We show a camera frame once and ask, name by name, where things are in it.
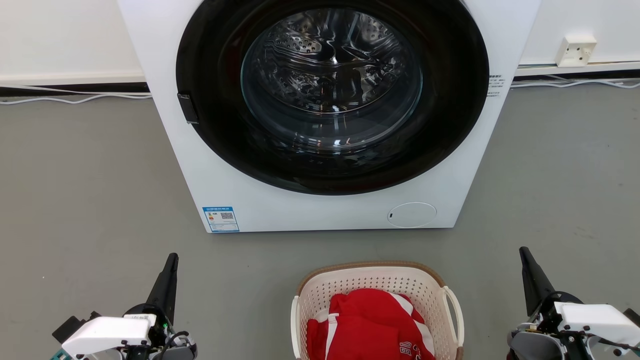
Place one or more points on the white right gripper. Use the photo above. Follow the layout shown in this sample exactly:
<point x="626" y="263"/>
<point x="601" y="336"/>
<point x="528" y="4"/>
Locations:
<point x="595" y="320"/>

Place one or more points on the red white sports garment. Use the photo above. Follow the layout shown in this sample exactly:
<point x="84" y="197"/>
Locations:
<point x="365" y="325"/>

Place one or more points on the blue energy label sticker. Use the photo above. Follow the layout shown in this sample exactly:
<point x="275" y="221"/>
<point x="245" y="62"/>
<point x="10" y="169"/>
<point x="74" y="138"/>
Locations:
<point x="221" y="219"/>

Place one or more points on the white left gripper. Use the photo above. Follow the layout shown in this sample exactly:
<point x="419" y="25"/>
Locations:
<point x="107" y="332"/>

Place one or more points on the white wall socket box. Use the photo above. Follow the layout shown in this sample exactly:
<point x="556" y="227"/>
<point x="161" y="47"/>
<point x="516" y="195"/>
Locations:
<point x="575" y="51"/>

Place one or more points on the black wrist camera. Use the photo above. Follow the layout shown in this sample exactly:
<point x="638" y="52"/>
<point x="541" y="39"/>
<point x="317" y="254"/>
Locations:
<point x="70" y="326"/>
<point x="632" y="316"/>

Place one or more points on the steel washer drum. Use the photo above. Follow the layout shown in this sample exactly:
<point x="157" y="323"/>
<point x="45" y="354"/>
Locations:
<point x="330" y="75"/>

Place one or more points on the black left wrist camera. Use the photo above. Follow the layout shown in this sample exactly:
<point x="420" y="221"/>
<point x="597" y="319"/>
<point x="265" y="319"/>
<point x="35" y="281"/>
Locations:
<point x="70" y="326"/>

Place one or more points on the round black glass washer door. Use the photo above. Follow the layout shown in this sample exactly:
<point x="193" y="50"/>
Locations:
<point x="450" y="110"/>

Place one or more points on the round white filter cover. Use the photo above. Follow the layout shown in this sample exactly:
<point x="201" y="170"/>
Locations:
<point x="412" y="215"/>

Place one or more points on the white front-load washing machine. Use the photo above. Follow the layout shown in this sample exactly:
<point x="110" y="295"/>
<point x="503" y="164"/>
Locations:
<point x="200" y="190"/>

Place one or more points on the cream perforated laundry basket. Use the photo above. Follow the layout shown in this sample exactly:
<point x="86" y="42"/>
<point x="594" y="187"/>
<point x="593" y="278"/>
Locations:
<point x="380" y="280"/>

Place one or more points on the small black text sticker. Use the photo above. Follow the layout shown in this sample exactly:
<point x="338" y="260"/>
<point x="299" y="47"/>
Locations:
<point x="495" y="85"/>

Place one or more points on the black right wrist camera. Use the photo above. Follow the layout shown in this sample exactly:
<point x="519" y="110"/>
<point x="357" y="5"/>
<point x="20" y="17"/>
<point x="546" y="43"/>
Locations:
<point x="632" y="316"/>

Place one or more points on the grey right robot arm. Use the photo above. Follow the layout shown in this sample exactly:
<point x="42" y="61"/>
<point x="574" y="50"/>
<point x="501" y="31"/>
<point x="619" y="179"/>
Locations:
<point x="527" y="347"/>

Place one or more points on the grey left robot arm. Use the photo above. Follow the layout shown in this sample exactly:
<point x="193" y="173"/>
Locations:
<point x="181" y="353"/>

